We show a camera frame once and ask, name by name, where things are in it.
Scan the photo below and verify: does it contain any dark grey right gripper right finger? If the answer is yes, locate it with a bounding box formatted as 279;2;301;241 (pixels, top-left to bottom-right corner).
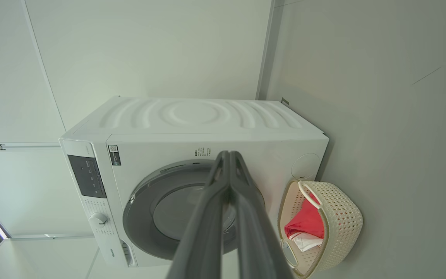
229;151;295;279

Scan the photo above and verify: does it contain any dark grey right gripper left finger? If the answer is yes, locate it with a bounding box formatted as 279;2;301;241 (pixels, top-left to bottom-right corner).
167;151;233;279

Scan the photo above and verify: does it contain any dark grey round washer door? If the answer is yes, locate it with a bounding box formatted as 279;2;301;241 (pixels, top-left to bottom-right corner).
122;160;266;261

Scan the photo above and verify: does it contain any red and white basketball jersey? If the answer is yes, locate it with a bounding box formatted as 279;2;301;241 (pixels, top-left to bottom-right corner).
284;193;325;253

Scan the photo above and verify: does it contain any cream perforated laundry basket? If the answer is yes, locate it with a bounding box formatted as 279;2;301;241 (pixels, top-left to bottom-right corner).
277;179;364;279

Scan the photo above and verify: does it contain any white front-load washing machine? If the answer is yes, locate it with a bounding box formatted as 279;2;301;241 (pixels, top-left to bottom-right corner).
59;96;329;269

